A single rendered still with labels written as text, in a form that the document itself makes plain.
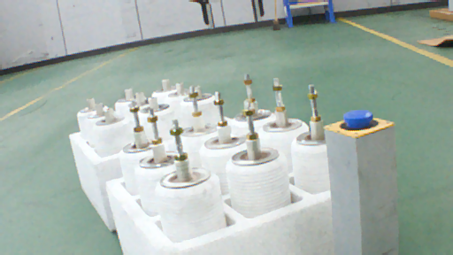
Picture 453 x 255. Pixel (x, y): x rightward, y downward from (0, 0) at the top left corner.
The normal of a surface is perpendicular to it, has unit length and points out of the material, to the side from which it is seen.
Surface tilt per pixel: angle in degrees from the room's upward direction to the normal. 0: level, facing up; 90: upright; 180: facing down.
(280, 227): 90
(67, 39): 90
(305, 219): 90
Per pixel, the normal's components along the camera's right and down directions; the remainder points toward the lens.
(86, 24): -0.12, 0.29
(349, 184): -0.91, 0.25
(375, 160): 0.37, 0.19
